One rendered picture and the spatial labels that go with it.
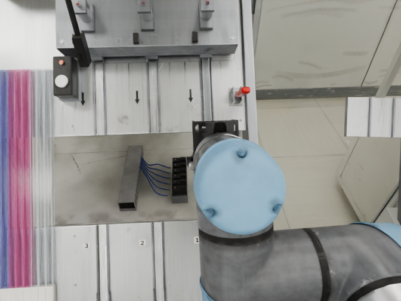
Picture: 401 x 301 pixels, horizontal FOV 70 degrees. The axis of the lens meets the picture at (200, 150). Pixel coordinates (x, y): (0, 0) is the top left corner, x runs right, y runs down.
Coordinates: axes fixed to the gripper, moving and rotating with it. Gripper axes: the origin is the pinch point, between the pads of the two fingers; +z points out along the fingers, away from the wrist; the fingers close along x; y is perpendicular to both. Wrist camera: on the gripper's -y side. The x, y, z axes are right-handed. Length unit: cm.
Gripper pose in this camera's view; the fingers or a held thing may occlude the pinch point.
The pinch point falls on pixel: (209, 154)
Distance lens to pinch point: 57.9
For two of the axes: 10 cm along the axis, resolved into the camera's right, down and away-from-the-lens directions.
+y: -0.3, -9.9, -1.3
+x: -10.0, 0.4, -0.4
